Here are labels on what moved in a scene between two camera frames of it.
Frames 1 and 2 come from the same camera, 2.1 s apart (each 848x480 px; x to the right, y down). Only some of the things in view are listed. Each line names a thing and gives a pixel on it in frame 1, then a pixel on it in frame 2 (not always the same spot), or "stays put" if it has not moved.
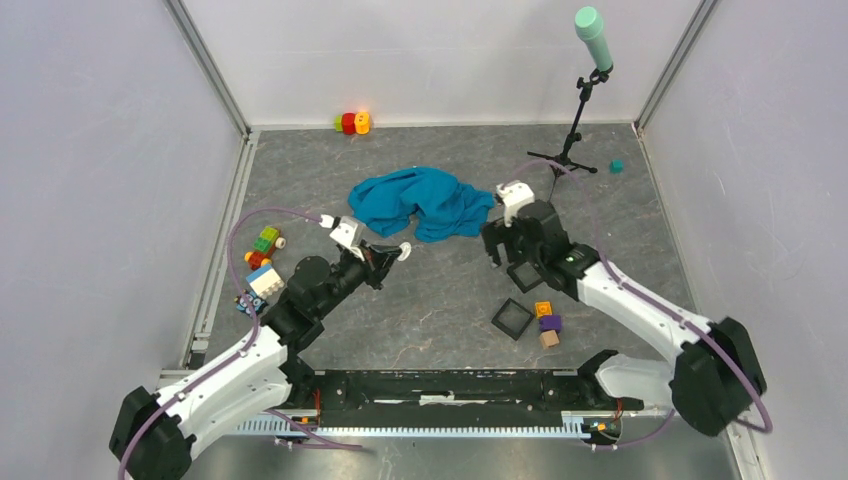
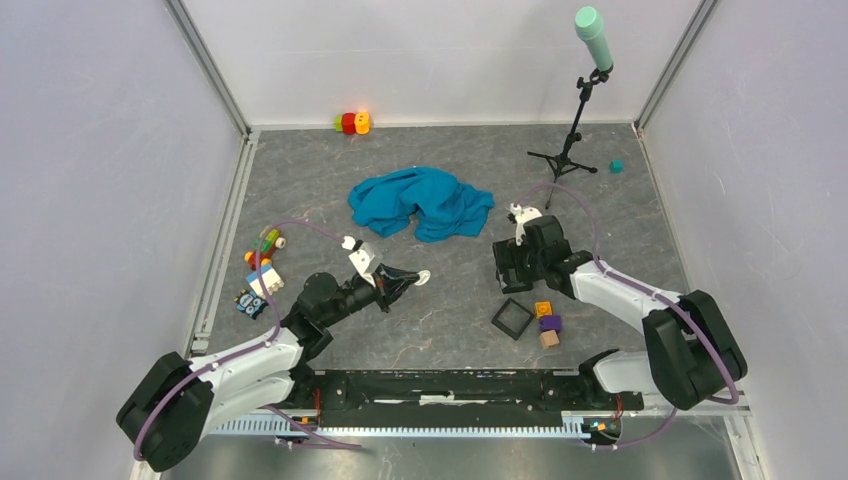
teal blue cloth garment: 436,204 stays put
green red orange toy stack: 352,123 stays put
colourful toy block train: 264,247 stays put
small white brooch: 406,251 to 424,277
